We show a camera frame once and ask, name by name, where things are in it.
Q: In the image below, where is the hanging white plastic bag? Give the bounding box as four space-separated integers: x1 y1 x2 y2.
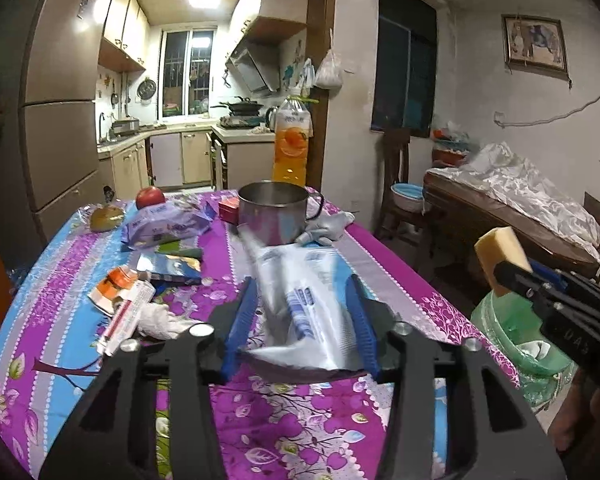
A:
314 35 344 88

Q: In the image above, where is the grey plush toy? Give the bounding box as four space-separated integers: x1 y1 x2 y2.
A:
296 211 356 247

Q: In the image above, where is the hanging pale blue bag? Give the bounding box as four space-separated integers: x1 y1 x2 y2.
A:
297 58 315 93

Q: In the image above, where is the black wok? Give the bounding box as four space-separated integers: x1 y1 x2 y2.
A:
210 96 263 115

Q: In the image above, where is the dark wooden table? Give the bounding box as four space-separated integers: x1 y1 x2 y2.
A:
422 167 600 301

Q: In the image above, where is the grey wall cable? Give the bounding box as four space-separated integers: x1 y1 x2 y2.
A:
495 77 600 128

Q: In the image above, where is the cream wall cabinet row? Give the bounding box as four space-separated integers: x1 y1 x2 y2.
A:
98 0 151 72

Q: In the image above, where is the red plastic bowl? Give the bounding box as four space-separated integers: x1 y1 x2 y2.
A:
432 146 473 166

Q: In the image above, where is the white plastic sheet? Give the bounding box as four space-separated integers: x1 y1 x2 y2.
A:
430 141 600 261

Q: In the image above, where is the barred kitchen window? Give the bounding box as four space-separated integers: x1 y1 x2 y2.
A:
159 27 216 121

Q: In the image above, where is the yellow sponge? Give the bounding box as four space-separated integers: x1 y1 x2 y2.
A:
474 226 533 298

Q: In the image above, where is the purple floral tablecloth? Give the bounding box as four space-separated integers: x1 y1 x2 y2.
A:
0 187 526 480

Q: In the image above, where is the white blue plastic packet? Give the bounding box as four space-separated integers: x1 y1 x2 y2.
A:
240 225 376 372

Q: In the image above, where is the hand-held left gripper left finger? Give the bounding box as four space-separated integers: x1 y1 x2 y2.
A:
39 276 259 480

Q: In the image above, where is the framed elephant picture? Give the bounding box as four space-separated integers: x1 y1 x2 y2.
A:
501 14 568 77

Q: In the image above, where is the bagged brown bread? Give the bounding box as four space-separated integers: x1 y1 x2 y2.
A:
80 202 128 233

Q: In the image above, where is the person's right hand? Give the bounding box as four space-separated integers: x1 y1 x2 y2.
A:
550 390 600 453

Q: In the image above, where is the kitchen counter with cabinets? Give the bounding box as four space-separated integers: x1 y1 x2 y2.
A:
97 122 276 196

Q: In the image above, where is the steel range hood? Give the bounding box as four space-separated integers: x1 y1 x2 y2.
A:
225 42 283 97

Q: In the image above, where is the orange juice bottle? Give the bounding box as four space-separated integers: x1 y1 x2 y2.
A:
272 96 312 186

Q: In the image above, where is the dark blue packet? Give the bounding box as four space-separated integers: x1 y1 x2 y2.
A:
136 251 203 286

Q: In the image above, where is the white cloth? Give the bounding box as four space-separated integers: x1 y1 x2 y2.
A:
137 302 206 341

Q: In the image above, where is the red apple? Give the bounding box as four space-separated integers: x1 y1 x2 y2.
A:
135 186 167 210

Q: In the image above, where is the dark room window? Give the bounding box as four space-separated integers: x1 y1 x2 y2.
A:
371 0 438 137

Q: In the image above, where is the small orange white wrapper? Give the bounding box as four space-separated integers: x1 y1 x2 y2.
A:
91 267 138 311

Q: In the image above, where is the green lined trash bin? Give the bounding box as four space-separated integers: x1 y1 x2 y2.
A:
470 290 578 411

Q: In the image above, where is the white red toothpaste box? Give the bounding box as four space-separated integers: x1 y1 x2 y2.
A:
97 280 156 356

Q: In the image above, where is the purple wet wipes pack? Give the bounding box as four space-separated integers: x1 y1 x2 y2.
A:
121 199 216 251

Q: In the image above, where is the metal mug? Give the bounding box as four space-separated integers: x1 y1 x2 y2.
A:
237 181 326 247

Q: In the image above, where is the grey refrigerator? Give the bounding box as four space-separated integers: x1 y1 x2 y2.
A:
0 0 106 246

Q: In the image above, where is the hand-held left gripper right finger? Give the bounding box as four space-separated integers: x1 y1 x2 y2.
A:
344 274 568 480

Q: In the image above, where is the green packet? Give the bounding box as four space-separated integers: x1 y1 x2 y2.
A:
155 241 203 258

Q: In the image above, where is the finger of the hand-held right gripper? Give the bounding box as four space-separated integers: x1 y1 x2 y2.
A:
527 259 567 287
495 261 600 311

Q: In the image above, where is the wall cabinet above hood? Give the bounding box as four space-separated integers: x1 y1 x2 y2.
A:
227 0 308 43

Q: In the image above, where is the dark wooden chair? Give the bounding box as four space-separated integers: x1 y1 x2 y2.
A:
375 127 431 241

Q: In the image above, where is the blue pink basin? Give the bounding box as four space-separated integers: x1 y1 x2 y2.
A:
391 183 426 212

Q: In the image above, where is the steel countertop appliance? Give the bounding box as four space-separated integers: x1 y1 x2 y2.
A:
109 117 141 137

